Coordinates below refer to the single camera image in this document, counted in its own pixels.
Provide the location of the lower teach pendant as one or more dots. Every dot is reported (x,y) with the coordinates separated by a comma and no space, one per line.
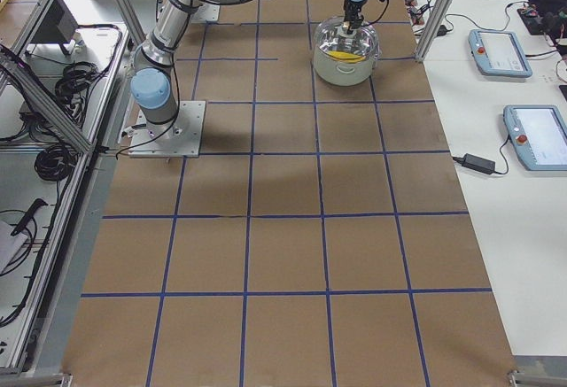
(538,134)

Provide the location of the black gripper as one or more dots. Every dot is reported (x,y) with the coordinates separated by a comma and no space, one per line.
(353,9)

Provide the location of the aluminium frame post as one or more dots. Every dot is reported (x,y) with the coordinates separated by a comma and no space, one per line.
(431,28)

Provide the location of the yellow corn cob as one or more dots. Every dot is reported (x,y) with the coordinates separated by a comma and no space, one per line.
(347,57)

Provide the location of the upper teach pendant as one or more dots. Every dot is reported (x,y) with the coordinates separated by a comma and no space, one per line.
(498,54)

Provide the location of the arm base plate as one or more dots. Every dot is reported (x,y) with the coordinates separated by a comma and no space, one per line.
(183,139)
(204,13)

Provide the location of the black power adapter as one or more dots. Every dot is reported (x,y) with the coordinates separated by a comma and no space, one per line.
(476,163)

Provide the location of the pale green cooking pot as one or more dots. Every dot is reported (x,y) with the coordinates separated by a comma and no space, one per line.
(340,73)

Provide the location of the aluminium frame rail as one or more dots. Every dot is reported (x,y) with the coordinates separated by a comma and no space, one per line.
(39,99)

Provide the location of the teach pendant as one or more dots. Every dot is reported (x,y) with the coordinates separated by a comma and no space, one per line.
(538,134)
(498,54)

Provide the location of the glass pot lid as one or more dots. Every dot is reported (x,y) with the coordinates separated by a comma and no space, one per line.
(330,35)

